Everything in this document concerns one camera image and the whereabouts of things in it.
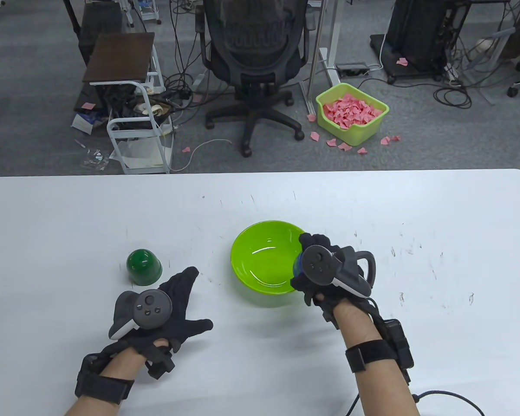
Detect person's right hand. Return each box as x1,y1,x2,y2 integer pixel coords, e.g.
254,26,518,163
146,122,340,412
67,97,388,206
290,233,375,332

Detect person's left hand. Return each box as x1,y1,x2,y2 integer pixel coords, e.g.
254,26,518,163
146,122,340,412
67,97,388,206
108,266,214,380

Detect dark grey motion controller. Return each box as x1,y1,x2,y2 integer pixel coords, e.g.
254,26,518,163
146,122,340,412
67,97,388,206
301,245,377,299
108,289,173,341

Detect green dice cup cover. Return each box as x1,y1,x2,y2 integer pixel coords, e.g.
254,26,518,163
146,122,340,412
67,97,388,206
127,249,163,286

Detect lime green plastic bowl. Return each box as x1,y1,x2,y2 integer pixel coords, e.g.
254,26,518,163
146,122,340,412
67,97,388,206
231,220,308,308

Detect person's right forearm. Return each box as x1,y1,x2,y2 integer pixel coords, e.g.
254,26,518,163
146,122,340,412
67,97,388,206
331,299,421,416

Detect scattered pink floor scraps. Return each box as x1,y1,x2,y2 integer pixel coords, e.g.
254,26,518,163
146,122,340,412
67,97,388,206
307,114,401,155

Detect light green plastic bin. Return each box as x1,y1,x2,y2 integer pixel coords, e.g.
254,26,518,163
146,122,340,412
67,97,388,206
315,83,390,146

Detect pile of pink scraps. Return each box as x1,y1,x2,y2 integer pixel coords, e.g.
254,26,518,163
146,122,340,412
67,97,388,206
323,94,383,130

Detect clear plastic wrapper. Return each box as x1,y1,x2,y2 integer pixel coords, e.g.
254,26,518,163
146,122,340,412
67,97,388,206
81,147,110,170

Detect white metal cart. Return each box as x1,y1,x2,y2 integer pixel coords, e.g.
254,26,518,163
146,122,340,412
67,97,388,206
107,81,175,175

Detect grey power box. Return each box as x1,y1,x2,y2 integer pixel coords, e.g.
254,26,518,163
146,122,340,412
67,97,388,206
336,63,370,78

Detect white cardboard box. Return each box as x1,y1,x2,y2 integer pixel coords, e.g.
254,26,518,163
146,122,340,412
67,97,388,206
71,114,94,134

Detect black wheeled platform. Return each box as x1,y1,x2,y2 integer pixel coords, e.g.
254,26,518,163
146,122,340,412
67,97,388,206
369,34,447,85

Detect black mesh office chair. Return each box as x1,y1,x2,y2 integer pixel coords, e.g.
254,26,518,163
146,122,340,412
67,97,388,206
195,0,317,157

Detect black computer tower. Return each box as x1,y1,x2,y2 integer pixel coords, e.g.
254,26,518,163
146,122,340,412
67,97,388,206
386,0,451,73

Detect brown top side table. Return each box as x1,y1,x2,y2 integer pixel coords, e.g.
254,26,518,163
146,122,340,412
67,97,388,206
82,32,165,94

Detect dark side table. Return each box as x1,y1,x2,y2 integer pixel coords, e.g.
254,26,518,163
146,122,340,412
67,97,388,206
63,0,124,66

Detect black wrist camera strap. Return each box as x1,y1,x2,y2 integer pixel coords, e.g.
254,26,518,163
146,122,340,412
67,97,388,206
345,319,414,384
75,354,135,406

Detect white floor cable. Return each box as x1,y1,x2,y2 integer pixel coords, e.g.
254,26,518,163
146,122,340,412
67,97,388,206
171,139,232,172

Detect white desk leg frame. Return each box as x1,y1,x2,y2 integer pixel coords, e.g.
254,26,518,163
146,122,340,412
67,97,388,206
300,0,342,115

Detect coiled black cable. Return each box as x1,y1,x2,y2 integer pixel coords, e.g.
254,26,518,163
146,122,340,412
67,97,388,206
433,84,473,109

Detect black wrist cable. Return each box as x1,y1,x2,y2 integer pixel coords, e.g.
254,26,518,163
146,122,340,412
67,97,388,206
344,389,486,416

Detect black cable tangle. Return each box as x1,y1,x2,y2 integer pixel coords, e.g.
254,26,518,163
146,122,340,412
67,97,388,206
162,71,205,104

